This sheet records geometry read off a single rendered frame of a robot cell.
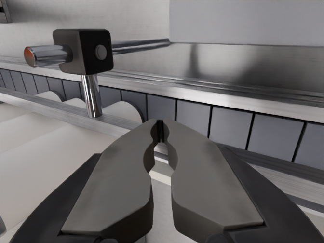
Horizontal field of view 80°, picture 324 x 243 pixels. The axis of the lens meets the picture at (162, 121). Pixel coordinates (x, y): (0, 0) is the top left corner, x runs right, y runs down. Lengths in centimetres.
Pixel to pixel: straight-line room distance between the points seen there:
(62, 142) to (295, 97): 20
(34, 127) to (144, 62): 16
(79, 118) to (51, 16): 26
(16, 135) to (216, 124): 21
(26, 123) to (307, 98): 28
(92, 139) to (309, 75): 21
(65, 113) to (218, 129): 15
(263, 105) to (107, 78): 18
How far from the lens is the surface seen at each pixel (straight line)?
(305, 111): 19
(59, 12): 39
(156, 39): 23
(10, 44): 55
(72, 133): 19
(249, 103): 19
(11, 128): 26
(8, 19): 52
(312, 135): 20
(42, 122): 26
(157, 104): 22
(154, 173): 22
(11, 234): 51
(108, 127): 16
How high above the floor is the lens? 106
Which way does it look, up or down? 52 degrees down
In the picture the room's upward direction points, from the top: 127 degrees counter-clockwise
